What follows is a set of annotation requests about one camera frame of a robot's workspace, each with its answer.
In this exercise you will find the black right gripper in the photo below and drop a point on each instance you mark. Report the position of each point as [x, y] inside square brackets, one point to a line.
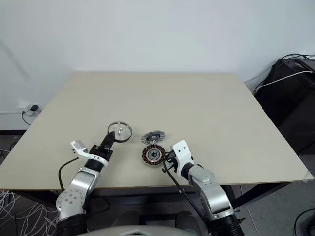
[171, 161]

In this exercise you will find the black cabinet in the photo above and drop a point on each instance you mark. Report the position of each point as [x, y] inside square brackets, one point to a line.
[290, 103]

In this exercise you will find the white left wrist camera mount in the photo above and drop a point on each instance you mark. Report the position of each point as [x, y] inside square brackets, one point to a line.
[82, 152]

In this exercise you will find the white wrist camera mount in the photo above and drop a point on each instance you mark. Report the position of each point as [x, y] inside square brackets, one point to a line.
[183, 153]
[82, 152]

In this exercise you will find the grey finned motor lid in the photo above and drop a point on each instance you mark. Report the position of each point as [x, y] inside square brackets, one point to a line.
[152, 137]

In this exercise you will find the grey robot torso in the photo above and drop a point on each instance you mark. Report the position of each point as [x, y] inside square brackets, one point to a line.
[147, 231]

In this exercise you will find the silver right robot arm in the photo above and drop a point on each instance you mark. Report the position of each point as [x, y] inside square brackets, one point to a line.
[211, 189]

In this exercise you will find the clear table corner tape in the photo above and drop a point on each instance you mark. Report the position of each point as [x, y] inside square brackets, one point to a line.
[308, 177]

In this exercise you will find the motor housing with copper windings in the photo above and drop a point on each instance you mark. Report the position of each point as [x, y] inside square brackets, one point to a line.
[147, 155]

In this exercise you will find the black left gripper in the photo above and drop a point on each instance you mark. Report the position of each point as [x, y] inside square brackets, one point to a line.
[101, 153]

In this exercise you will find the black table frame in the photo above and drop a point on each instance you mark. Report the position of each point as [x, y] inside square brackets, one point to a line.
[147, 196]

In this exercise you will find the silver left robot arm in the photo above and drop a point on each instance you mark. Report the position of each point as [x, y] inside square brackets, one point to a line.
[73, 194]

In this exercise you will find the black power adapter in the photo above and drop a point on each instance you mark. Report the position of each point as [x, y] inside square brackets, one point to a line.
[34, 108]

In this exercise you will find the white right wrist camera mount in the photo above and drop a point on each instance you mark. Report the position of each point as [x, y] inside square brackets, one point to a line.
[183, 153]

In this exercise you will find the black round floor object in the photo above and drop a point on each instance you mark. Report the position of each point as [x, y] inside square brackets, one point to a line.
[306, 221]

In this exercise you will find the white wall socket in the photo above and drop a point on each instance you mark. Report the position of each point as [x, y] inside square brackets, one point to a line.
[25, 107]

